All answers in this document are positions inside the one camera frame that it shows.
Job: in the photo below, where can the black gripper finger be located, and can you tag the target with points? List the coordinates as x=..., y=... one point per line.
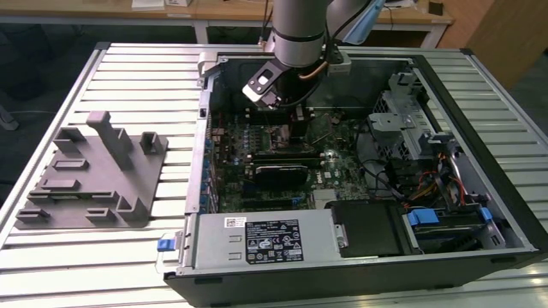
x=298, y=134

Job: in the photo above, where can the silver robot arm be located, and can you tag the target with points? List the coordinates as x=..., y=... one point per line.
x=298, y=25

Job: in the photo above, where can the CPU socket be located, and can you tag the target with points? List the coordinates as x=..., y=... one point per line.
x=277, y=145

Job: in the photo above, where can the black graphics card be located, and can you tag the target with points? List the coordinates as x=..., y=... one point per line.
x=280, y=179

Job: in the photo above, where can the silver chipset heat sink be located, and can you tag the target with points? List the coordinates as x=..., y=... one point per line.
x=325, y=196

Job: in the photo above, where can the green motherboard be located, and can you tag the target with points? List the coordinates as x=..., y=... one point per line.
x=346, y=189

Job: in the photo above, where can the black expansion slot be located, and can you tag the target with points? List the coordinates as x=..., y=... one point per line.
x=265, y=204

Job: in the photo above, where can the silver drive cage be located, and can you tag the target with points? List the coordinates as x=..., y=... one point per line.
x=402, y=106

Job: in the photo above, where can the blue disk carrier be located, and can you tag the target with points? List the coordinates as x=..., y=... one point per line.
x=421, y=218

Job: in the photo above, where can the small white box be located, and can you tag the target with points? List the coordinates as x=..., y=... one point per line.
x=146, y=3
x=177, y=2

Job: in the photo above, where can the silver power supply unit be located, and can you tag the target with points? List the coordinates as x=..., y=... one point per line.
x=213, y=250

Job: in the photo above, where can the small dark box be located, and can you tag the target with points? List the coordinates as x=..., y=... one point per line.
x=436, y=8

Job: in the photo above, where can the blue plastic latch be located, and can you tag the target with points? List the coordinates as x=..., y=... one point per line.
x=165, y=245

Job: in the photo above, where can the black hard disk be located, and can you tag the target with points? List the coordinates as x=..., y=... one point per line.
x=449, y=234

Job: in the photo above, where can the black PC case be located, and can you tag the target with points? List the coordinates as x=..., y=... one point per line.
x=298, y=288

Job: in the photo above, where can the grey parts rack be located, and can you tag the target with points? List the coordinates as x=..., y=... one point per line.
x=106, y=192

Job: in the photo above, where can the wooden desk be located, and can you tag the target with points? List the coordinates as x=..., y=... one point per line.
x=106, y=14

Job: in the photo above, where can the wooden cabinet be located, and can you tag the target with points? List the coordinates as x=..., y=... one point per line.
x=505, y=38

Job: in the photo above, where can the grey metal leg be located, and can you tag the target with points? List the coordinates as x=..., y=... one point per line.
x=8, y=118

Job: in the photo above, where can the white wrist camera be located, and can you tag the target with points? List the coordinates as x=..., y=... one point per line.
x=262, y=83

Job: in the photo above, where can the grey box wrist camera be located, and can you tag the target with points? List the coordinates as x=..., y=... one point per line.
x=340, y=67

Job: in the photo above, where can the silver cage bracket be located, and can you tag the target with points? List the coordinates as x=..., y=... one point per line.
x=386, y=123

